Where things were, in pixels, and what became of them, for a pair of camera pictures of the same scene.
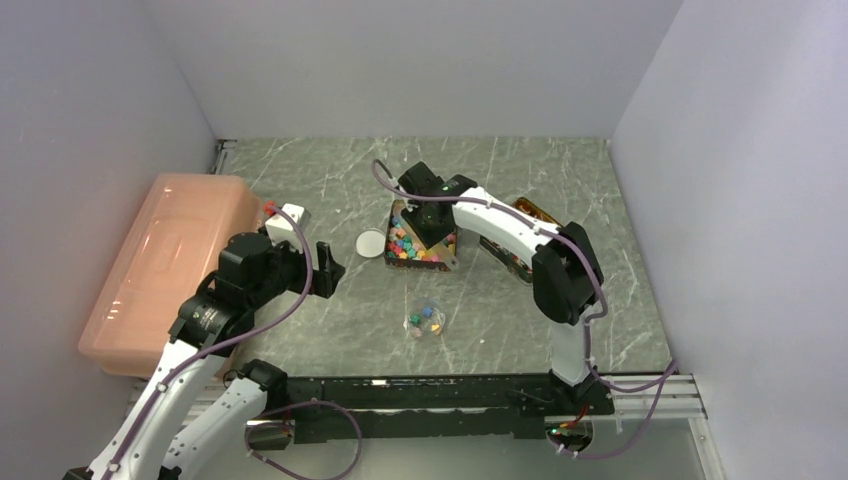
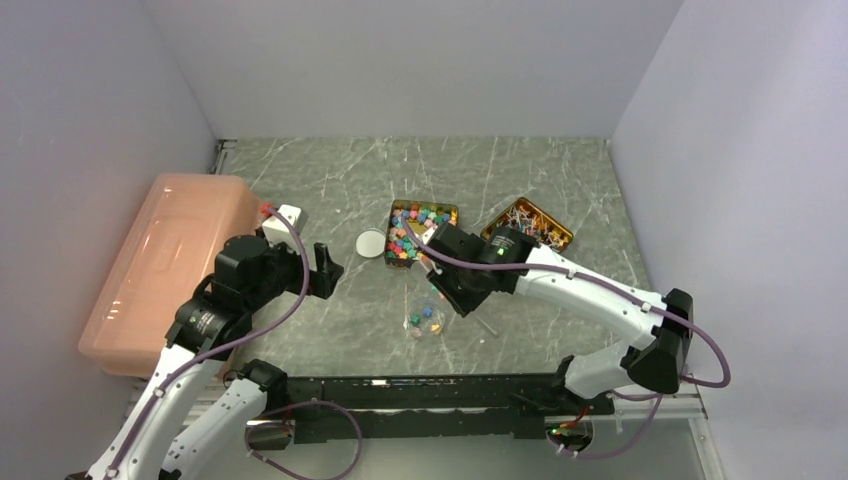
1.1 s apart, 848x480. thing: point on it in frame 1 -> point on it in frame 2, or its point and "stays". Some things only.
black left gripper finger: (329, 271) stays
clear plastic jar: (426, 318) stays
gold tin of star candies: (404, 249) stays
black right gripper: (428, 240) -> (439, 279)
